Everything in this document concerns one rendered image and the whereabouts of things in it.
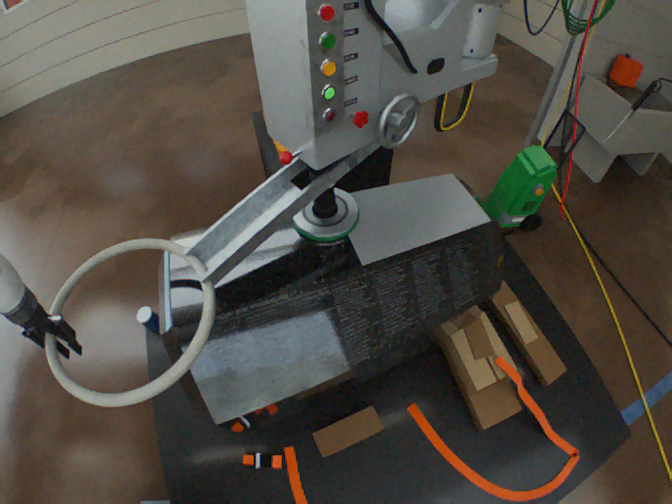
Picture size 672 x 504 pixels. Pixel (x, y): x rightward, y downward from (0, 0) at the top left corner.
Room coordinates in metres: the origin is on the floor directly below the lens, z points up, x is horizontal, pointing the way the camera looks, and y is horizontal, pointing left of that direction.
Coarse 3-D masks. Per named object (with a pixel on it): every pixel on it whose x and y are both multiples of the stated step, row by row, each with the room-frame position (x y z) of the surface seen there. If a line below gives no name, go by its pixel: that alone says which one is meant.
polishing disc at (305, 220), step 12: (336, 192) 0.79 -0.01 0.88; (312, 204) 0.74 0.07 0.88; (348, 204) 0.73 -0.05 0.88; (300, 216) 0.69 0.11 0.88; (312, 216) 0.69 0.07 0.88; (336, 216) 0.68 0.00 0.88; (348, 216) 0.68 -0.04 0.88; (300, 228) 0.64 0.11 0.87; (312, 228) 0.64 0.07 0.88; (324, 228) 0.63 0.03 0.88; (336, 228) 0.63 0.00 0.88; (348, 228) 0.64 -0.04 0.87
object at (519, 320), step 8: (512, 304) 0.71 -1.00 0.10; (512, 312) 0.66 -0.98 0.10; (520, 312) 0.65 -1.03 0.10; (512, 320) 0.61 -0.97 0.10; (520, 320) 0.60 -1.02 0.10; (520, 328) 0.56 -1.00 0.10; (528, 328) 0.55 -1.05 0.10; (520, 336) 0.51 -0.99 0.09; (528, 336) 0.50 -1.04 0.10; (536, 336) 0.50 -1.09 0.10
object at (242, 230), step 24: (288, 168) 0.70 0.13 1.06; (336, 168) 0.67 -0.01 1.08; (264, 192) 0.65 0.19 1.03; (288, 192) 0.65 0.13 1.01; (312, 192) 0.61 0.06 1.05; (240, 216) 0.59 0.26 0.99; (264, 216) 0.59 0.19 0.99; (288, 216) 0.56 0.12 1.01; (216, 240) 0.53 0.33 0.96; (240, 240) 0.52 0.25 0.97; (264, 240) 0.51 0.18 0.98; (216, 264) 0.43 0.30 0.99
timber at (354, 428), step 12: (372, 408) 0.21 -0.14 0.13; (348, 420) 0.16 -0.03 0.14; (360, 420) 0.16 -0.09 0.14; (372, 420) 0.16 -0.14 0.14; (324, 432) 0.11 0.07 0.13; (336, 432) 0.11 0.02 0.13; (348, 432) 0.11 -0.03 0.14; (360, 432) 0.11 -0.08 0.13; (372, 432) 0.10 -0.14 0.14; (324, 444) 0.06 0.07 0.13; (336, 444) 0.06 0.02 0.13; (348, 444) 0.06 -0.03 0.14; (324, 456) 0.00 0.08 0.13
